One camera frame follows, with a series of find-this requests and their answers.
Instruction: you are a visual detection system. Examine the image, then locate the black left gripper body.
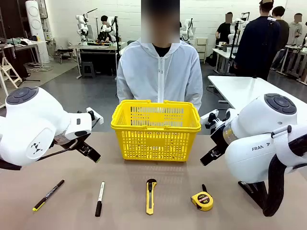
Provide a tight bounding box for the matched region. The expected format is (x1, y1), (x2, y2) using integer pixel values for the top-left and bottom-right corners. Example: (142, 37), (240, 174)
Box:
(53, 131), (93, 154)

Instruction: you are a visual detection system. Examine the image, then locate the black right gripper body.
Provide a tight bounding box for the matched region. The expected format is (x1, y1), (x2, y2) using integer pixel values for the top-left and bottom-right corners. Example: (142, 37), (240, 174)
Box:
(210, 124), (232, 155)

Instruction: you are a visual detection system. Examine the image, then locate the white marker black cap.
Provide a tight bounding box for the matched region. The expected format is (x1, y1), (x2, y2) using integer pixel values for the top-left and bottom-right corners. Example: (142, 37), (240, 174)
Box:
(94, 181), (106, 218)

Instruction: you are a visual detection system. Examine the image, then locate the black pen yellow cap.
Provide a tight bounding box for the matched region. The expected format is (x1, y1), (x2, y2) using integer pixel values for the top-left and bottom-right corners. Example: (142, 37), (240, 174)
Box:
(32, 179), (65, 212)

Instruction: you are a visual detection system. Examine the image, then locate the yellow plastic shopping basket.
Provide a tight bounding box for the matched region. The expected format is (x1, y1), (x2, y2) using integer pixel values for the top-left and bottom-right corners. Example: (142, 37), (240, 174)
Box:
(110, 99), (201, 162)

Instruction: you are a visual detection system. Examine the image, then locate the person in white hoodie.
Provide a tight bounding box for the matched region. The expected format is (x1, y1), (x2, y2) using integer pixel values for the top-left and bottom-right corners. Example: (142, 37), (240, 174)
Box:
(116, 0), (203, 111)

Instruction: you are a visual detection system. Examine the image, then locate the person in navy jacket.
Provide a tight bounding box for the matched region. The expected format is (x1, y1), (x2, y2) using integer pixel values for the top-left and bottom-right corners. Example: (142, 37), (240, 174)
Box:
(234, 0), (282, 81)

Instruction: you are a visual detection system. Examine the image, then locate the person in black t-shirt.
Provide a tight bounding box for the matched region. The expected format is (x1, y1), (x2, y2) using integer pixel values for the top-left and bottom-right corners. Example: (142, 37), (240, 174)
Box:
(215, 11), (237, 46)

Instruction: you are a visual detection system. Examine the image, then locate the person in brown top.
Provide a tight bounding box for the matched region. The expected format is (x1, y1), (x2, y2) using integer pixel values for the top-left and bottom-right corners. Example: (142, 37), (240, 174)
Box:
(271, 6), (290, 70)

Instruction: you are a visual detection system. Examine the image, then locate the seated person black hair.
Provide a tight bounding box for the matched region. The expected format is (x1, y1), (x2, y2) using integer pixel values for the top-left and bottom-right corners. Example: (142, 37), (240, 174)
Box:
(97, 15), (112, 43)

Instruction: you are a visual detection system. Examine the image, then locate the person in grey jacket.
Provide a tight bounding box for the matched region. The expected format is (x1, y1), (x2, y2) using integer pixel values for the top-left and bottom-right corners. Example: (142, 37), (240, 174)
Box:
(287, 13), (303, 46)

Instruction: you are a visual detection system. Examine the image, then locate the yellow tape measure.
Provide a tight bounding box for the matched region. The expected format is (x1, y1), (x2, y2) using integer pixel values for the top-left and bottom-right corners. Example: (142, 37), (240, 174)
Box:
(190, 184), (214, 212)

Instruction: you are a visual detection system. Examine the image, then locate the large white table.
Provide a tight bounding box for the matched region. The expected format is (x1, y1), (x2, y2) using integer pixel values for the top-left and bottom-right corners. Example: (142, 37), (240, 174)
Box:
(207, 75), (307, 111)

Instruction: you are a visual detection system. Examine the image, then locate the yellow utility knife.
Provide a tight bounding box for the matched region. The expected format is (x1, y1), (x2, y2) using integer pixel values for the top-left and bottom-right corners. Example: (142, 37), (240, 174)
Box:
(145, 178), (157, 215)

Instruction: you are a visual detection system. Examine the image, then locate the black backpack on floor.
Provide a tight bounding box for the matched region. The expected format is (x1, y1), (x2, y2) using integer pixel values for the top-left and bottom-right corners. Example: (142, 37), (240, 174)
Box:
(205, 52), (218, 68)

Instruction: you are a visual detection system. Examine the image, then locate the grey step stool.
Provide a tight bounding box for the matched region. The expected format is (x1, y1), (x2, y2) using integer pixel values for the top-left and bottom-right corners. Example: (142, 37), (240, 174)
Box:
(81, 61), (96, 79)

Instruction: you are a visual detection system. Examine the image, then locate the white background work desk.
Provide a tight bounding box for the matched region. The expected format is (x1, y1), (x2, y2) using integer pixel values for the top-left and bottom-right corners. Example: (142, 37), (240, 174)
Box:
(212, 46), (240, 75)

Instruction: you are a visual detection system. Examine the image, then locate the white shelf cart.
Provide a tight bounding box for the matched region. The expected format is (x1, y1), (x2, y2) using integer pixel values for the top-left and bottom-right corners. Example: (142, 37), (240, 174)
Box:
(196, 37), (209, 64)

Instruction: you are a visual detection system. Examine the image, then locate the black and white bench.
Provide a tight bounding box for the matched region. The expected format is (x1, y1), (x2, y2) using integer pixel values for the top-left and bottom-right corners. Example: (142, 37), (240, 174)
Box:
(56, 49), (75, 64)

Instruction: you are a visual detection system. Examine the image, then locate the wooden folding ladder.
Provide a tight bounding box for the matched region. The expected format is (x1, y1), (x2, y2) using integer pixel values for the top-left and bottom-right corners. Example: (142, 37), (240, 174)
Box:
(0, 56), (23, 90)

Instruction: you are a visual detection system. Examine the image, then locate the white background robot desk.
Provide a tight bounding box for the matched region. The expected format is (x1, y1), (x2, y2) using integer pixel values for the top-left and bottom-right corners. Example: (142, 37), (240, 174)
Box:
(68, 42), (125, 80)

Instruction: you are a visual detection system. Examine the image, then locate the cluttered grey side table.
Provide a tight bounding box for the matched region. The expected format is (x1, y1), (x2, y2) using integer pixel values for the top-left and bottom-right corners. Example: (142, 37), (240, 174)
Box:
(0, 37), (47, 69)

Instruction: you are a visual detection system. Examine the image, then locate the black pole stand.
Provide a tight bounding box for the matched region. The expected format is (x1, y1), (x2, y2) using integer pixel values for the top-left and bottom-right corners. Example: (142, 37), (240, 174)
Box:
(112, 16), (121, 70)

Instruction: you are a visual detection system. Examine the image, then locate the white background robot with rod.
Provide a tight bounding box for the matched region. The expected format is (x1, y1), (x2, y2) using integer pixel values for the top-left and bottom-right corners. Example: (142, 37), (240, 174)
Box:
(76, 8), (98, 46)

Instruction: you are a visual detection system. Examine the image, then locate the white tower appliance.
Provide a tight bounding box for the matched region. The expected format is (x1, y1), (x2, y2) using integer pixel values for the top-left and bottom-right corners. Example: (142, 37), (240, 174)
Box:
(25, 0), (50, 64)

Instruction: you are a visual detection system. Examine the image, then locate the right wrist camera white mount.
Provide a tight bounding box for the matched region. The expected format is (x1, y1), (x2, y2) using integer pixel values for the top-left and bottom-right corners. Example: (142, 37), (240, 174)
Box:
(200, 108), (225, 135)

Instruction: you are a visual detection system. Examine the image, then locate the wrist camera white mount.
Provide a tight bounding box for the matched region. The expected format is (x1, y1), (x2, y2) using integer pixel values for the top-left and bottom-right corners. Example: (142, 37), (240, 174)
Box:
(200, 108), (225, 135)
(86, 107), (104, 125)

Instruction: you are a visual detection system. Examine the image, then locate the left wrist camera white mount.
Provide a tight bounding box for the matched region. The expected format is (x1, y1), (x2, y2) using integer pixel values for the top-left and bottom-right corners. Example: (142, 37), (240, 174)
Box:
(86, 107), (104, 125)

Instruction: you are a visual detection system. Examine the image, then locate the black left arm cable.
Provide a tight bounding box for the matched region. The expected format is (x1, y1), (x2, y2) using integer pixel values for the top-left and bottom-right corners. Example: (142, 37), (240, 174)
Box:
(0, 140), (81, 171)

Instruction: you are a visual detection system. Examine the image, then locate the black right arm hose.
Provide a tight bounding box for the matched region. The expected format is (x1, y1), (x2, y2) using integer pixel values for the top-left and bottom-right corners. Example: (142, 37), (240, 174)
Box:
(237, 124), (307, 218)

